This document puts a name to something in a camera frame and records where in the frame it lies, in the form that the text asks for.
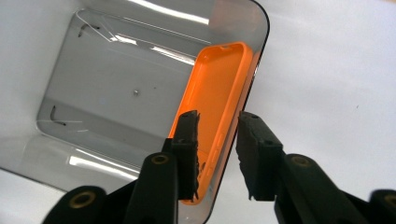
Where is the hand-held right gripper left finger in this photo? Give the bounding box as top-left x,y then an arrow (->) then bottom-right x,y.
163,109 -> 200,201

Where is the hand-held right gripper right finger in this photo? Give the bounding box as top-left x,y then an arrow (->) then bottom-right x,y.
235,111 -> 286,202

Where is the orange phone case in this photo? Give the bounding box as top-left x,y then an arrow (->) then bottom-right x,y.
167,41 -> 261,206

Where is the transparent grey plastic box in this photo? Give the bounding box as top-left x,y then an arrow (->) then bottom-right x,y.
0,0 -> 271,224

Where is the white table board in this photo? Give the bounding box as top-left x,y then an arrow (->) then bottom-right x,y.
0,0 -> 396,224

